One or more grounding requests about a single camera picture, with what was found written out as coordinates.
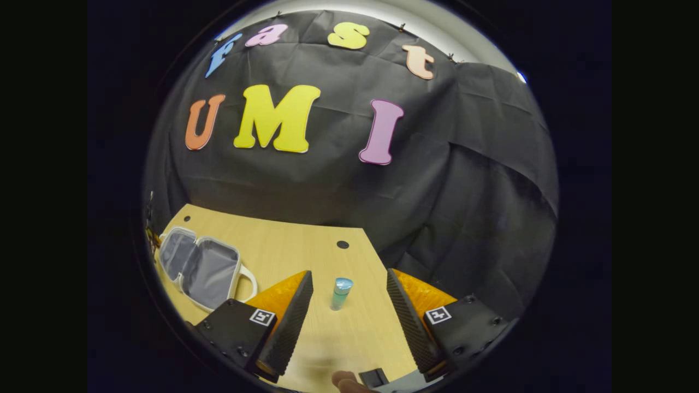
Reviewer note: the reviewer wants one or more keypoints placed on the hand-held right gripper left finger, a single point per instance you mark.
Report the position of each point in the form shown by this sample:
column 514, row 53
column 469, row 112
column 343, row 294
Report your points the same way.
column 289, row 327

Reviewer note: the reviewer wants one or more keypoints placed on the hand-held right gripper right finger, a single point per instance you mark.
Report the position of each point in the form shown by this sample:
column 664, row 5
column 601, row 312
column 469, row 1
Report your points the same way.
column 412, row 327

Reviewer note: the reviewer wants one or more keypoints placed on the blue skincare tube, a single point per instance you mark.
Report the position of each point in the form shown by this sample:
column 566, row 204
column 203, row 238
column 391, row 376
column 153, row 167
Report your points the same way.
column 339, row 297

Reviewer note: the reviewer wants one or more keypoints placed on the white suitcase with grey lining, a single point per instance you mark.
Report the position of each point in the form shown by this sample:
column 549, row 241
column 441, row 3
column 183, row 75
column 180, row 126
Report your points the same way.
column 207, row 270

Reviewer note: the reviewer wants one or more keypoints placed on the black backdrop cloth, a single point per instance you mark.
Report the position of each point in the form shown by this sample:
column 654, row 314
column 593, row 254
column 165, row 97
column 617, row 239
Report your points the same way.
column 437, row 191

